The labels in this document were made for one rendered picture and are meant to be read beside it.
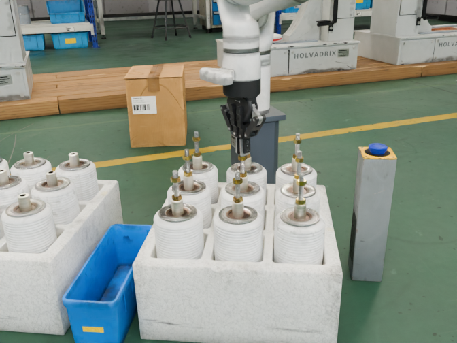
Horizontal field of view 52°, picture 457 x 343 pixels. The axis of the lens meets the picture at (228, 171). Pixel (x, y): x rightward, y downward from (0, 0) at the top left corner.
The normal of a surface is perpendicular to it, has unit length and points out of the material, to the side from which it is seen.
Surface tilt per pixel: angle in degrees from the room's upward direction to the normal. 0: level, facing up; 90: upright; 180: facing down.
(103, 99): 90
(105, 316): 92
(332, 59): 90
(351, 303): 0
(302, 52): 90
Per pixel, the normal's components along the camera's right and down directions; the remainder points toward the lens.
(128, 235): -0.10, 0.35
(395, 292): -0.02, -0.92
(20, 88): 0.33, 0.36
